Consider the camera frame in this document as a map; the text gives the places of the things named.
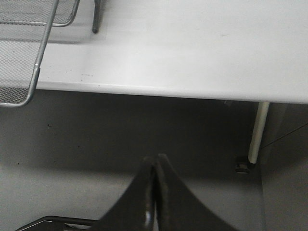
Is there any white table leg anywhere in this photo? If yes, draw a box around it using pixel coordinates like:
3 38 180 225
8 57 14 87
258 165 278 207
248 102 270 164

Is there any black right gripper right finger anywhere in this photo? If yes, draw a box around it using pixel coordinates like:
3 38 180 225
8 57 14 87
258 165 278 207
154 154 236 231

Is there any silver mesh bottom tray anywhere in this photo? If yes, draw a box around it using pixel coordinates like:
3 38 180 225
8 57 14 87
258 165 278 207
0 0 79 27

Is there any grey metal rack frame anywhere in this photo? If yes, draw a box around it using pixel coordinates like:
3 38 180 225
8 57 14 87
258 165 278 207
92 0 103 34

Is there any silver mesh tray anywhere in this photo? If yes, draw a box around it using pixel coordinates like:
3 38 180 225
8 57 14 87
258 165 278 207
0 0 79 27
0 0 59 107

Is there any black metal stand frame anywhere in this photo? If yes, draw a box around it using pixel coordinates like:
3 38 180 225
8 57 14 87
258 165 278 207
17 216 98 231

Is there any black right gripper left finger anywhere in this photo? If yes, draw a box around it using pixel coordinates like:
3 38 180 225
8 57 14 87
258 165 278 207
98 157 154 231

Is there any black table foot caster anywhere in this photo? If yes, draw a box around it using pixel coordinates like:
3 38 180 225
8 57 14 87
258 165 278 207
235 156 250 174

